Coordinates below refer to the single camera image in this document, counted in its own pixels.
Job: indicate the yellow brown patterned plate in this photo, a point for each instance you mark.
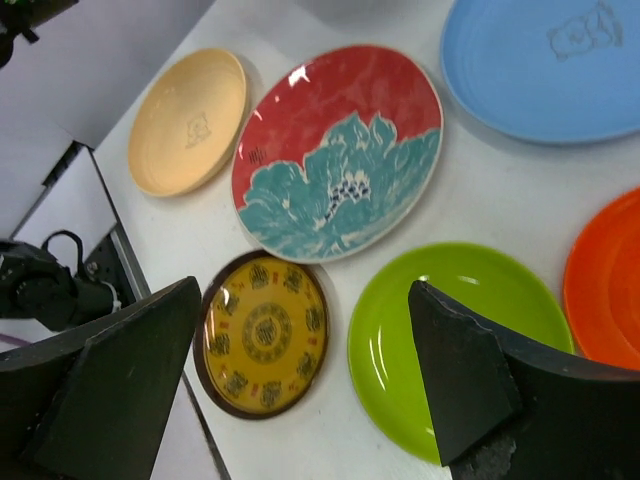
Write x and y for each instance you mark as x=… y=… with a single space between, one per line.
x=262 y=336

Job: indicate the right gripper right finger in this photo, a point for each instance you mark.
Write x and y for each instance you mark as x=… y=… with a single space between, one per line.
x=505 y=406

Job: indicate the lime green plate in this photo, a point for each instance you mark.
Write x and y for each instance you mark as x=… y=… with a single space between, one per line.
x=382 y=357

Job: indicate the light blue plate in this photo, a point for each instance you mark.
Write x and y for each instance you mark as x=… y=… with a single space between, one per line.
x=552 y=72

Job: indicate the beige yellow plate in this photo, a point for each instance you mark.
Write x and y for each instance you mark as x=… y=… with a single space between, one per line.
x=187 y=125

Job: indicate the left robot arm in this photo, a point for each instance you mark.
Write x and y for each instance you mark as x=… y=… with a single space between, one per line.
x=21 y=18

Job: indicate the orange plate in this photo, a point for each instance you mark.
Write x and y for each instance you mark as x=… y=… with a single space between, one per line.
x=601 y=284

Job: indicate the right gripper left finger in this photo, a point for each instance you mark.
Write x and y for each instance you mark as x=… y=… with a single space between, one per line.
x=93 y=402

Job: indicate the red teal floral plate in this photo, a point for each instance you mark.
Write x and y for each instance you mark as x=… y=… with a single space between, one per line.
x=337 y=153

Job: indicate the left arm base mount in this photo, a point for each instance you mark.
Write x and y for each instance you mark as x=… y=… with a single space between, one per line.
x=56 y=286

